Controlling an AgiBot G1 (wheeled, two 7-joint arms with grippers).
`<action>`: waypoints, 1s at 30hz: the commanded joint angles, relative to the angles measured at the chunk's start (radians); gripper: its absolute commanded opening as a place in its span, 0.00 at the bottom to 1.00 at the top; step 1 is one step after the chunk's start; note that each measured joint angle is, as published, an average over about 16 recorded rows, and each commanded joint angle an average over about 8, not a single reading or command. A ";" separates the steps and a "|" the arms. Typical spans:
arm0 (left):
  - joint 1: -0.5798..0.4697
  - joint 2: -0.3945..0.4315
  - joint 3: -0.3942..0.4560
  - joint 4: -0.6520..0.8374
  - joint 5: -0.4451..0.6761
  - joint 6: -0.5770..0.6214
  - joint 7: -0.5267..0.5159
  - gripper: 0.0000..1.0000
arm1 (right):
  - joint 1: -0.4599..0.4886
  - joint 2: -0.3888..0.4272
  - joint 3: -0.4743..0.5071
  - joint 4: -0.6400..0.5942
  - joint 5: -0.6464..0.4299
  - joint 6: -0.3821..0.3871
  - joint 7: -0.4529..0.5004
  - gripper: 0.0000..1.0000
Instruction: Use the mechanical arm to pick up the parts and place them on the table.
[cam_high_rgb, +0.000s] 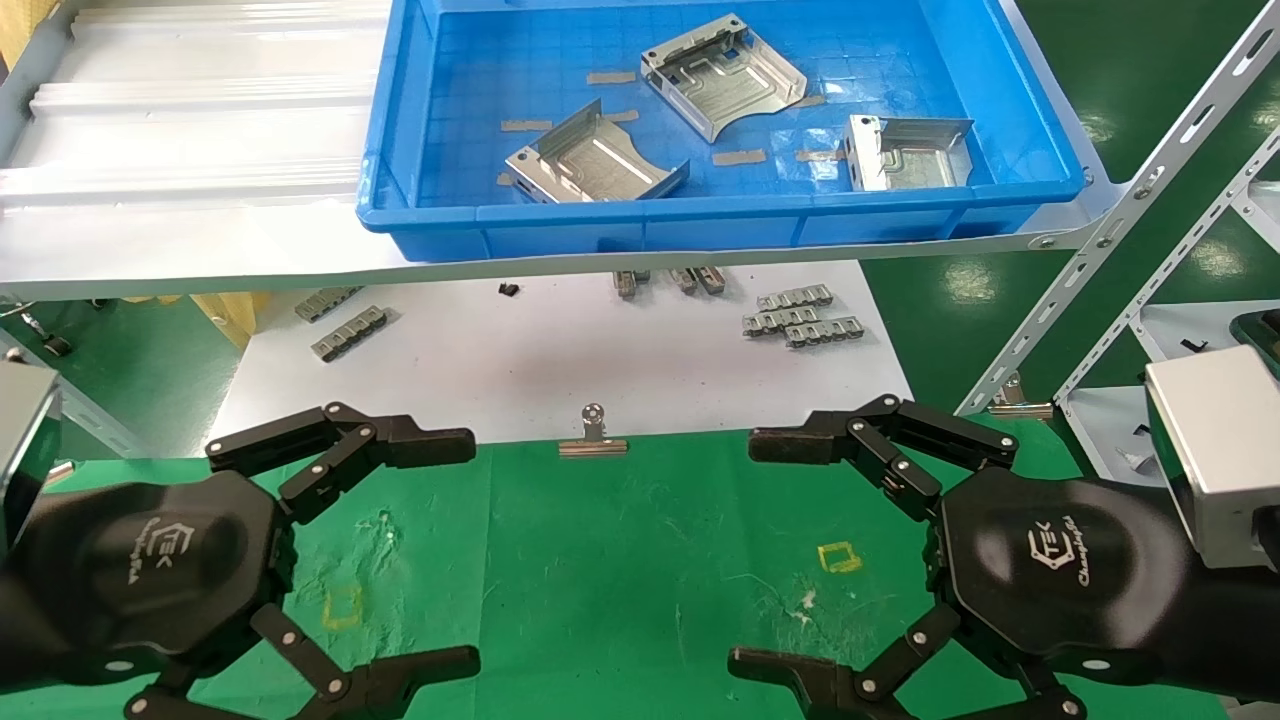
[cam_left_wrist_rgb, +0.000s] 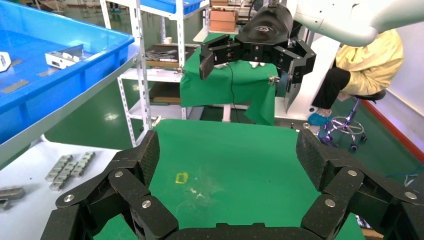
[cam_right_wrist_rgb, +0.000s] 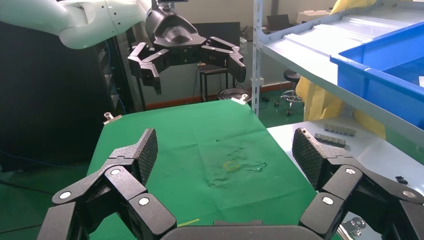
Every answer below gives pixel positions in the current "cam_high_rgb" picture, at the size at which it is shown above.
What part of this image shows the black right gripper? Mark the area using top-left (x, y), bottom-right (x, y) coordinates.
top-left (728, 394), bottom-right (1280, 720)

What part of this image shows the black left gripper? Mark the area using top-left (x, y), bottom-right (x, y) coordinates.
top-left (0, 468), bottom-right (482, 720)

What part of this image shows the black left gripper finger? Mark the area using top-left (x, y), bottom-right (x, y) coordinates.
top-left (205, 402), bottom-right (477, 526)

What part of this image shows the stamped sheet metal bracket part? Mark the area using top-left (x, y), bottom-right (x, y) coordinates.
top-left (640, 14), bottom-right (808, 144)
top-left (845, 114), bottom-right (976, 192)
top-left (505, 98), bottom-right (691, 204)

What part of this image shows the silver binder clip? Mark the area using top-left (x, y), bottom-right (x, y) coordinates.
top-left (985, 372), bottom-right (1054, 419)
top-left (558, 403), bottom-right (629, 458)

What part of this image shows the grey metal beam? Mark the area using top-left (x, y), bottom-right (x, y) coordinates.
top-left (0, 345), bottom-right (151, 459)

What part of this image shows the blue plastic tray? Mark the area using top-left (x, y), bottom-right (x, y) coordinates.
top-left (357, 0), bottom-right (1089, 263)

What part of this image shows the black caster wheel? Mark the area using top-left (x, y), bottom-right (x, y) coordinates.
top-left (20, 312), bottom-right (73, 359)

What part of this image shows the slotted angle steel strut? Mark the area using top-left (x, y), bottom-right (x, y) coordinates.
top-left (1055, 130), bottom-right (1280, 403)
top-left (955, 0), bottom-right (1280, 416)

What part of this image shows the tan cardboard sheet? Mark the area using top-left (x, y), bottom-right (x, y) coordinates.
top-left (0, 0), bottom-right (59, 69)

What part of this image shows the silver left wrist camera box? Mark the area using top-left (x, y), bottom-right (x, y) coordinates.
top-left (0, 360), bottom-right (63, 551)

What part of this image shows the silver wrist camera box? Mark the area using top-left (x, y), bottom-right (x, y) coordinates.
top-left (1145, 345), bottom-right (1280, 571)
top-left (0, 360), bottom-right (63, 551)

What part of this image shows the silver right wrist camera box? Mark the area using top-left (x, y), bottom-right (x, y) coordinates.
top-left (1145, 345), bottom-right (1280, 571)

